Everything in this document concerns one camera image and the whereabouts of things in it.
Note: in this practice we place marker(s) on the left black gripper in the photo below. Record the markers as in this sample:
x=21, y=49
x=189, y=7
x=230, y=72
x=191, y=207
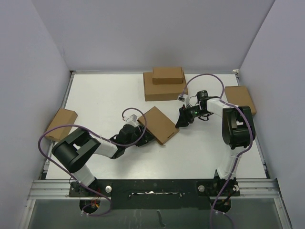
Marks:
x=146, y=138

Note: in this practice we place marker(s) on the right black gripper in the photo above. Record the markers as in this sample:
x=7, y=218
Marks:
x=185, y=117

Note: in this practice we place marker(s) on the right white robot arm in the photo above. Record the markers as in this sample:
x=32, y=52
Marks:
x=237, y=126

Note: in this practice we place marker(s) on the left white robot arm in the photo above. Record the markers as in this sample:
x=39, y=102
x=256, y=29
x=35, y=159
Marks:
x=77, y=148

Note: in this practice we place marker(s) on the large closed cardboard box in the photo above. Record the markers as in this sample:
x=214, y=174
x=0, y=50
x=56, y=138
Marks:
x=161, y=92

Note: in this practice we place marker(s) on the small closed cardboard box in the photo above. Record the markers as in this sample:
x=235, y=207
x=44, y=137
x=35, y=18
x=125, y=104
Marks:
x=167, y=75

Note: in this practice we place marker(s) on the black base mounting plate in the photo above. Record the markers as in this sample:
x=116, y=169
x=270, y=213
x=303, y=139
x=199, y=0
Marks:
x=157, y=194

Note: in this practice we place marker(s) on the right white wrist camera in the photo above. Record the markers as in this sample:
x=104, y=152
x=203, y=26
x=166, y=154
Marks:
x=185, y=99

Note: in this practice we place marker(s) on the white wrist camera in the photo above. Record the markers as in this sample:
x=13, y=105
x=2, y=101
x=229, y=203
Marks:
x=131, y=120
x=185, y=99

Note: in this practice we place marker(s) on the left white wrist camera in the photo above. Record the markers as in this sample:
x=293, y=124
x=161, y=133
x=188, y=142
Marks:
x=131, y=120

